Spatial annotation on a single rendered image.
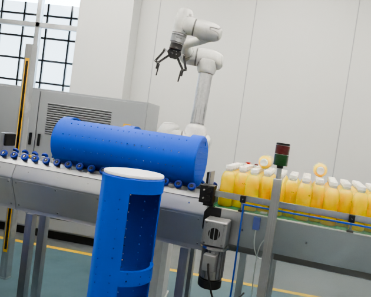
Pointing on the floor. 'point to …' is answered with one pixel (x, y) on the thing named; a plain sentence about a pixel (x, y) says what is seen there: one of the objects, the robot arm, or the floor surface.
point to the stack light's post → (269, 237)
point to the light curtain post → (7, 248)
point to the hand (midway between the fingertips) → (167, 76)
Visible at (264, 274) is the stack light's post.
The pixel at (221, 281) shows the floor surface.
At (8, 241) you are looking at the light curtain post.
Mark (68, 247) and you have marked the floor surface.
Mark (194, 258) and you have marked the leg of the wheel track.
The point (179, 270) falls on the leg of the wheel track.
